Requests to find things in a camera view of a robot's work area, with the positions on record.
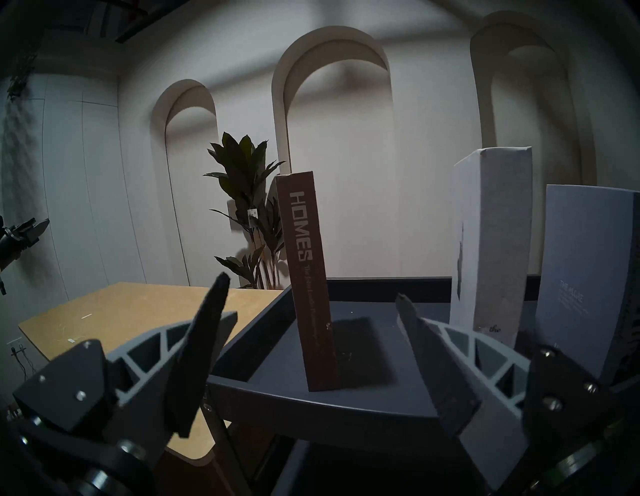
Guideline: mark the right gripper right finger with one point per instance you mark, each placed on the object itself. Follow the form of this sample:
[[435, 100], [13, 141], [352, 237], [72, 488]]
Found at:
[[500, 395]]

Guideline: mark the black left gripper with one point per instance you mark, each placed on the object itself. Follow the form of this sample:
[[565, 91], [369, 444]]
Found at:
[[10, 242]]

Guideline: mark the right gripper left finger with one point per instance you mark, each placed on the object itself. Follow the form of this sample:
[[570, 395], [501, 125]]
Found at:
[[150, 380]]

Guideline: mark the grey Discontent book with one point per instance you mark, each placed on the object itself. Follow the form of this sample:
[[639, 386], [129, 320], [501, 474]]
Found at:
[[585, 280]]

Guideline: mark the white Statue of Liberty book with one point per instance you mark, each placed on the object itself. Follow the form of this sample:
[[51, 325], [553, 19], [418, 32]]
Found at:
[[495, 240]]

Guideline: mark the brown HOMES book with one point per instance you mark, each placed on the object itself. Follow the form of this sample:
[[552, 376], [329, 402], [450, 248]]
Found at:
[[310, 280]]

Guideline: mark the black three-tier shelf cart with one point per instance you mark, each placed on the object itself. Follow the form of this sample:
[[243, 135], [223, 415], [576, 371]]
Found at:
[[370, 400]]

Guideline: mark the light wooden table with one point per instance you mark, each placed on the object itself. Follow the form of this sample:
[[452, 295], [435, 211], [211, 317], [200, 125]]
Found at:
[[125, 310]]

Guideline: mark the dark green leafy plant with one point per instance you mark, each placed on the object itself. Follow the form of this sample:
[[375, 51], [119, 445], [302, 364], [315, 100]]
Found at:
[[245, 170]]

